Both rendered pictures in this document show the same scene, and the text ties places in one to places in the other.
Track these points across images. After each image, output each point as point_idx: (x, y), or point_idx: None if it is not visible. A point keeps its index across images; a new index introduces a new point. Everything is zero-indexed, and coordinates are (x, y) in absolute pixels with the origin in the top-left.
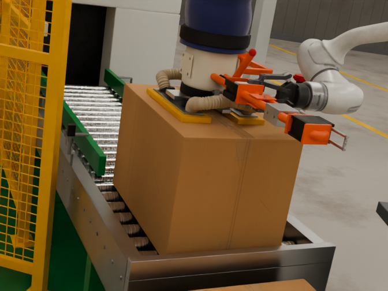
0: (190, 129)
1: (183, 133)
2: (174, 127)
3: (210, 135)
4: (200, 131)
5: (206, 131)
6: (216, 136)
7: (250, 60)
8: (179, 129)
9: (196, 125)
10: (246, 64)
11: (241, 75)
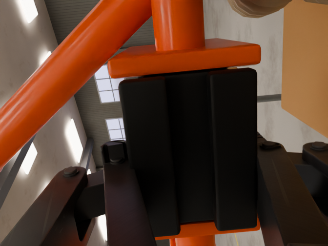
0: (300, 48)
1: (283, 85)
2: (283, 32)
3: (318, 112)
4: (309, 76)
5: (323, 72)
6: (327, 128)
7: (20, 149)
8: (285, 53)
9: (320, 8)
10: (45, 124)
11: (107, 55)
